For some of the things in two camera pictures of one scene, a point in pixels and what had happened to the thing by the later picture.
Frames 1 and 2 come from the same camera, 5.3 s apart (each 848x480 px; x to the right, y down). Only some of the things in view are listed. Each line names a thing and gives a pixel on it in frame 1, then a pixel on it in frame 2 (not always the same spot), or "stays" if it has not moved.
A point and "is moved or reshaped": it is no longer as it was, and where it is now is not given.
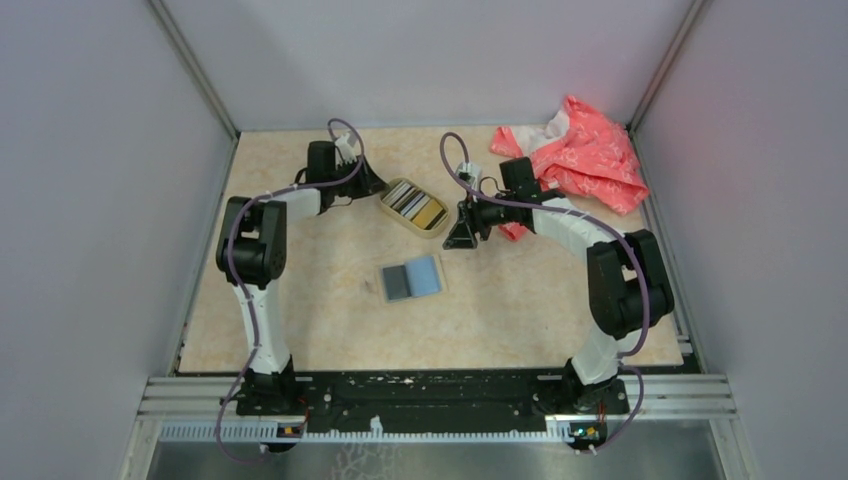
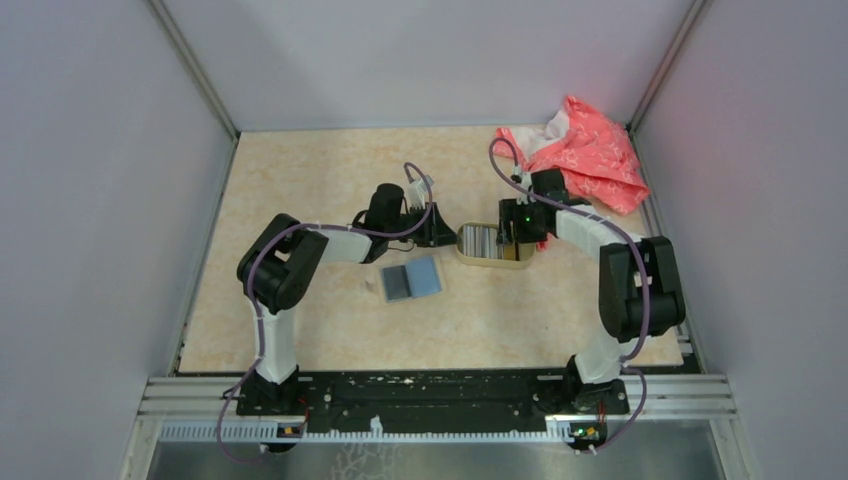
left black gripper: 369,182 -> 435,232
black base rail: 431,399 stays
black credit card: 396,281 stays
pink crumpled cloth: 587,156 stays
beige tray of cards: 414,206 is moved or reshaped
